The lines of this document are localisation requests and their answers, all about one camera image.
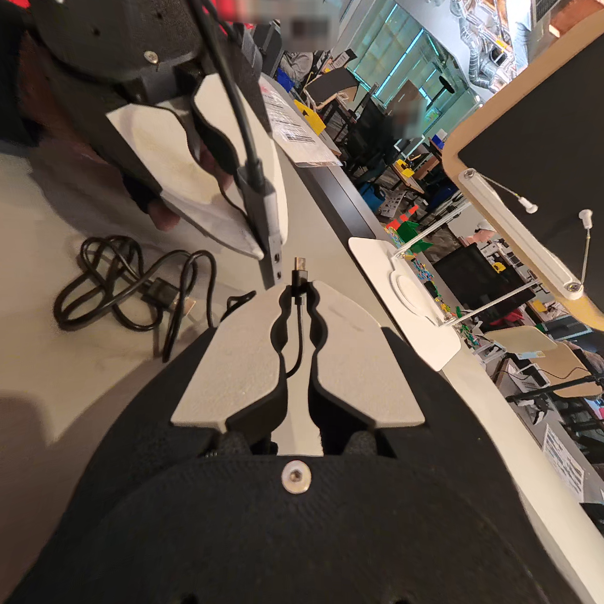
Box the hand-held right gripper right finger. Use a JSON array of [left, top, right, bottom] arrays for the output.
[[308, 281, 425, 431]]

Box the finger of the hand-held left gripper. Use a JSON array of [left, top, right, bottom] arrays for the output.
[[106, 101, 266, 261], [191, 73, 289, 247]]

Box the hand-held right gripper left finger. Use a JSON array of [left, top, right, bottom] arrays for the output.
[[170, 282, 289, 434]]

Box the black usb-c cable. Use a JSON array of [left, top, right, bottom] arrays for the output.
[[53, 235, 313, 379]]

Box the grey usb hub with cable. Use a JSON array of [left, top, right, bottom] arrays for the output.
[[188, 0, 285, 290]]

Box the person's left forearm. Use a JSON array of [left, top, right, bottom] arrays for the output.
[[0, 0, 53, 147]]

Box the person's left hand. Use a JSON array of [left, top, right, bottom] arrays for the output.
[[21, 38, 237, 233]]

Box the laminated paper sheet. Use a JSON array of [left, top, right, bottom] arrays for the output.
[[257, 75, 344, 169]]

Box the yellow plastic bin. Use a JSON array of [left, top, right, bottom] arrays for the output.
[[293, 99, 327, 136]]

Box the green plastic bin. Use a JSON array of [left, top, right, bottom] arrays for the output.
[[395, 219, 433, 254]]

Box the black monitor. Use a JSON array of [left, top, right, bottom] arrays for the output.
[[433, 243, 537, 326]]

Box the printed paper sign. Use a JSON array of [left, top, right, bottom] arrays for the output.
[[542, 424, 587, 502]]

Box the wood-rimmed black board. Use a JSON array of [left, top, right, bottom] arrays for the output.
[[443, 21, 604, 331]]

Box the silver ventilation duct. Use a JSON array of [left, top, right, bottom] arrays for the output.
[[450, 0, 527, 90]]

